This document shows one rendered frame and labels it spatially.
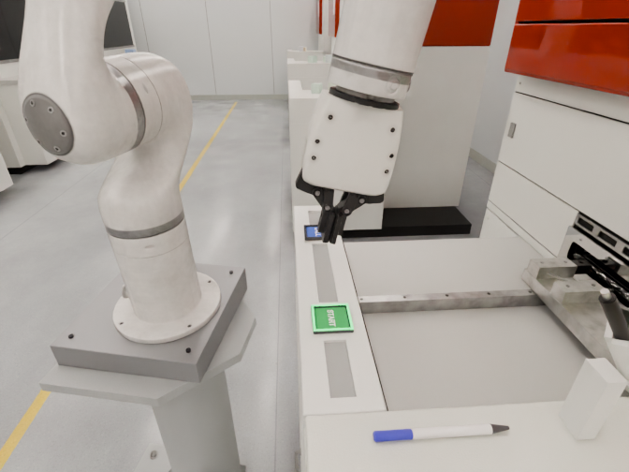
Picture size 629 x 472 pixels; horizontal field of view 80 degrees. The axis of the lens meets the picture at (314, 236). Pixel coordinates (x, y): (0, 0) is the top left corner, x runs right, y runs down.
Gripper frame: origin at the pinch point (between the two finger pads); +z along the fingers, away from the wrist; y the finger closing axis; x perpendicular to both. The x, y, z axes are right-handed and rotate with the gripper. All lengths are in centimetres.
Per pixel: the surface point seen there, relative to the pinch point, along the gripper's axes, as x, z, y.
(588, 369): 17.8, 2.3, -24.0
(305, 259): -16.3, 15.7, -0.7
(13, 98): -354, 93, 252
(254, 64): -796, 57, 60
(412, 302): -17.0, 22.7, -24.1
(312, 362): 7.7, 15.8, -0.4
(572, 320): -7, 15, -48
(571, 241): -27, 8, -60
